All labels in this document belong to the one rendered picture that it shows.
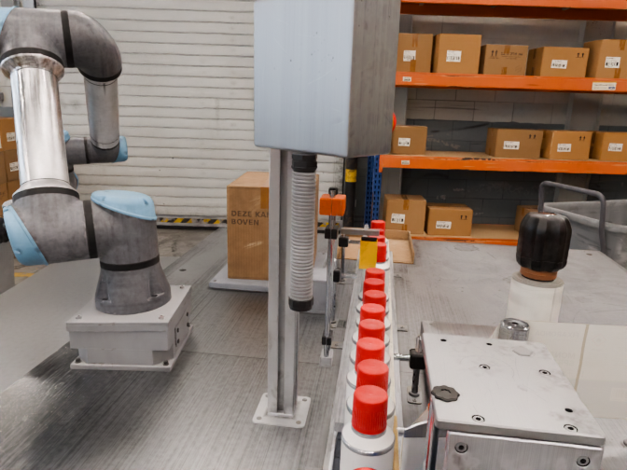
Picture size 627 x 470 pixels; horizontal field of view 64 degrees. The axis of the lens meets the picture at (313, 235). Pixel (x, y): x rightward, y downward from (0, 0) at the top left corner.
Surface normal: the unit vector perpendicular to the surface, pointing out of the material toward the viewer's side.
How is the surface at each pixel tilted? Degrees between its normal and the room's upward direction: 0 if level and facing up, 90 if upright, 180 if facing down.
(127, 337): 90
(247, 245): 90
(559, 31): 90
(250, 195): 90
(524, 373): 0
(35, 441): 0
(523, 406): 0
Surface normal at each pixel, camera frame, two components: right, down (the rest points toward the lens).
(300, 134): -0.68, 0.17
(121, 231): 0.40, 0.24
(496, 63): 0.00, 0.26
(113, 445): 0.03, -0.97
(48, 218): 0.36, -0.26
